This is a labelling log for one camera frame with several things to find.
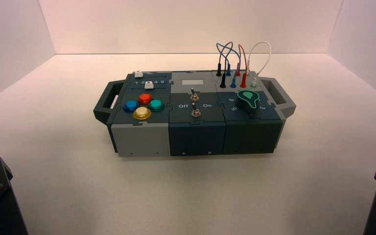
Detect blue round push button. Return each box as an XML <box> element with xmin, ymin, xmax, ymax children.
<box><xmin>123</xmin><ymin>99</ymin><xmax>140</xmax><ymax>113</ymax></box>

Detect yellow round push button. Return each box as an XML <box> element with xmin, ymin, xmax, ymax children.
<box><xmin>133</xmin><ymin>106</ymin><xmax>152</xmax><ymax>121</ymax></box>

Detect red round push button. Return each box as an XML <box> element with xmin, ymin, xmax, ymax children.
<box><xmin>138</xmin><ymin>93</ymin><xmax>153</xmax><ymax>106</ymax></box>

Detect black jumper cable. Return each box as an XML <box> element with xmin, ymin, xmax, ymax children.
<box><xmin>215</xmin><ymin>41</ymin><xmax>234</xmax><ymax>89</ymax></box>

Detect black rotary knob green pointer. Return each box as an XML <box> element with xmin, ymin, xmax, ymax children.
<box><xmin>235</xmin><ymin>90</ymin><xmax>260</xmax><ymax>118</ymax></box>

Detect red jumper cable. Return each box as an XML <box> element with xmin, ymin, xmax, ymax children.
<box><xmin>235</xmin><ymin>44</ymin><xmax>249</xmax><ymax>89</ymax></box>

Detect white jumper cable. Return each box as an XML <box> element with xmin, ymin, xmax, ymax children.
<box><xmin>246</xmin><ymin>41</ymin><xmax>272</xmax><ymax>88</ymax></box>

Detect green round push button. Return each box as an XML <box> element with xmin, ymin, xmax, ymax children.
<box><xmin>148</xmin><ymin>99</ymin><xmax>165</xmax><ymax>113</ymax></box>

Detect grey and teal control box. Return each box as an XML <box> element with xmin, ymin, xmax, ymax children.
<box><xmin>93</xmin><ymin>70</ymin><xmax>297</xmax><ymax>158</ymax></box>

